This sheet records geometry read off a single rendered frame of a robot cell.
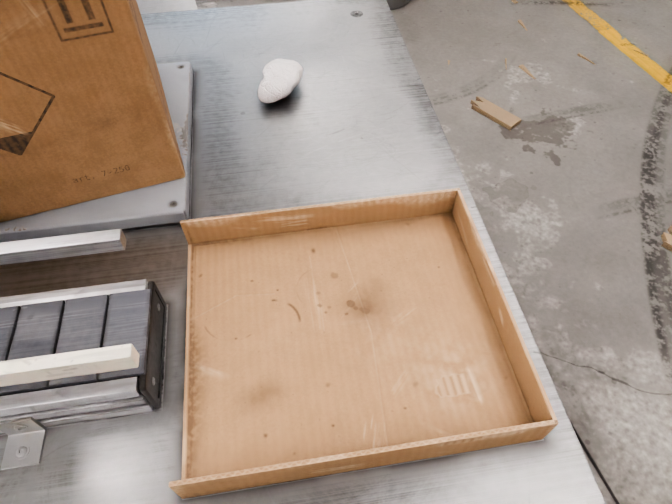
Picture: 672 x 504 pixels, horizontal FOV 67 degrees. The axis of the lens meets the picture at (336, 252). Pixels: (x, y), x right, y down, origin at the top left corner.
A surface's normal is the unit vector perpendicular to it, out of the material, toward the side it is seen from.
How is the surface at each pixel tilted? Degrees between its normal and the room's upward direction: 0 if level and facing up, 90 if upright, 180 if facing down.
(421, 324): 0
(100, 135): 90
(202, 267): 0
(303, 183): 0
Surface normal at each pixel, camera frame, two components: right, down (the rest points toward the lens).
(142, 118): 0.34, 0.75
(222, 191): 0.00, -0.61
